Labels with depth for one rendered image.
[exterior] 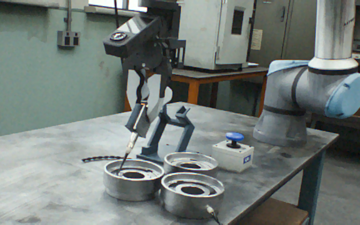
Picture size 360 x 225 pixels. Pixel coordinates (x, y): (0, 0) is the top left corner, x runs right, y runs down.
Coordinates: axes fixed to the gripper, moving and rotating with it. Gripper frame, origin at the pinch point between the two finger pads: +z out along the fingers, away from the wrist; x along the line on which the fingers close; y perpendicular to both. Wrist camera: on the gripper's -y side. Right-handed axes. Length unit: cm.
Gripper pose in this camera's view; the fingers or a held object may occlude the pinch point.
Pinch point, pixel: (142, 114)
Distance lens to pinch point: 77.5
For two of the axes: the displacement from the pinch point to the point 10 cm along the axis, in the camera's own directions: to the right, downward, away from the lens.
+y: 5.0, -1.3, 8.6
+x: -8.6, -1.8, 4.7
